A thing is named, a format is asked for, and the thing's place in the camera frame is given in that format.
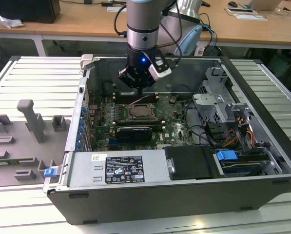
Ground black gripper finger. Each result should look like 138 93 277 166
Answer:
140 75 157 98
118 69 140 98

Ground black RAM slot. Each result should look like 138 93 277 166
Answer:
115 93 158 98
115 118 162 124
115 97 158 103
115 122 166 129

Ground CPU socket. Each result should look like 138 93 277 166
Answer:
127 103 160 120

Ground black round board component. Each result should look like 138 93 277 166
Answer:
102 81 115 95

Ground black graphics card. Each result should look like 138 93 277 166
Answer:
116 126 153 142

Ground grey case latch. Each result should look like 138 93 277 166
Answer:
79 54 95 72

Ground green motherboard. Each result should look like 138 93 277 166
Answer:
88 94 197 152

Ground white printed sheet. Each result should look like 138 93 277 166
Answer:
106 6 128 13

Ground long wooden desk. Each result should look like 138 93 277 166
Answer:
0 0 291 57

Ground silver metal drive cage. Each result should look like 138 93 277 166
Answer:
191 66 254 125

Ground black plastic shroud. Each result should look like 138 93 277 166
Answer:
164 145 221 181

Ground silver power supply unit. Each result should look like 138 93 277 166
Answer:
68 150 172 187

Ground hard disk in blue carrier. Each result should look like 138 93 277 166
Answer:
215 150 269 178

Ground black open PC case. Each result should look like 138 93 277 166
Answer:
42 54 291 226

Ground white flat device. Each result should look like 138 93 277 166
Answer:
224 7 257 15

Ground blue case latch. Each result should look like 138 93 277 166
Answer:
44 167 58 178

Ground white paper sheet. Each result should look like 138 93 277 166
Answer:
235 14 268 21

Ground black box on desk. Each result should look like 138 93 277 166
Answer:
0 0 61 24

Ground grey parts rack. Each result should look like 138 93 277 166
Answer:
0 99 72 188

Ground crumpled white paper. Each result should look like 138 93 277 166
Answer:
0 13 24 29

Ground silver laptop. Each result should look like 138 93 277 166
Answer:
240 0 282 12

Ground green RAM stick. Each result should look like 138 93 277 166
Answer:
0 158 23 164

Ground clear safety glasses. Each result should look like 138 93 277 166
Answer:
272 6 291 18

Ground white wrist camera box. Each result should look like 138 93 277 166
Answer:
148 55 173 78

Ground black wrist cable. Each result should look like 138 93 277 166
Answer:
114 4 128 37

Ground black internal cable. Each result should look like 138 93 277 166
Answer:
185 98 219 150

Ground blue cable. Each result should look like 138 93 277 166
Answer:
203 23 218 57

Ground black desk cable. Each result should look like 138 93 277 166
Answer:
199 12 218 48

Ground coloured power wire bundle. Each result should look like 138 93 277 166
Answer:
222 116 255 148

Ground silver disk bay frame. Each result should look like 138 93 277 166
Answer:
212 146 284 180

